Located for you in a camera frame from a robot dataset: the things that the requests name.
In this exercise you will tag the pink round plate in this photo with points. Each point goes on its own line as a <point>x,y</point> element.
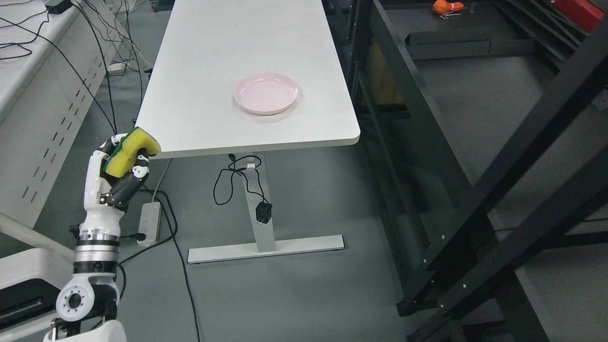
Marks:
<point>266,93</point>

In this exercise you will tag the white side desk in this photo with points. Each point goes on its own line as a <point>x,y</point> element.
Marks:
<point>51,66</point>

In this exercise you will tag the white rectangular table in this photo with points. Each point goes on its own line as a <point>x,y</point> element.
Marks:
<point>209,46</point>

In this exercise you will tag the black plug adapter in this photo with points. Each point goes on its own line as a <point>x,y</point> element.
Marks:
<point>263,212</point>

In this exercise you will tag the green yellow sponge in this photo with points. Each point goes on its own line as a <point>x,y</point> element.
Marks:
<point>125,154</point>

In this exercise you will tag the black power adapter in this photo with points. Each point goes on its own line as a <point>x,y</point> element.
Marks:
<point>57,7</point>

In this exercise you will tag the black metal shelf rack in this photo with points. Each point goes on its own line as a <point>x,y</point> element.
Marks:
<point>486,134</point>

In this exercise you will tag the white power strip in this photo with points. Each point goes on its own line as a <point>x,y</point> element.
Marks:
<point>149,223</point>

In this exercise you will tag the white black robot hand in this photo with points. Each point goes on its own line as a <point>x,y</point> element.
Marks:
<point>107,198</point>

